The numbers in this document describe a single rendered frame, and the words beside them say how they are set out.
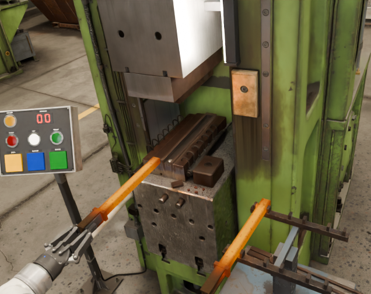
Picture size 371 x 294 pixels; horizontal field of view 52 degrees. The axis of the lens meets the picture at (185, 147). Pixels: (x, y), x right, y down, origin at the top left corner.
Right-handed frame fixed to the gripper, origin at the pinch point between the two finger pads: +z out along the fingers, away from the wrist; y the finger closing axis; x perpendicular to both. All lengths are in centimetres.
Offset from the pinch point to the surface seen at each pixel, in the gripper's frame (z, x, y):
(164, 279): 38, -79, -11
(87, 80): 290, -109, -294
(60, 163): 27, -7, -43
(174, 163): 44.8, -7.4, 2.4
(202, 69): 67, 24, 7
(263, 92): 59, 21, 35
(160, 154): 48.2, -7.7, -6.1
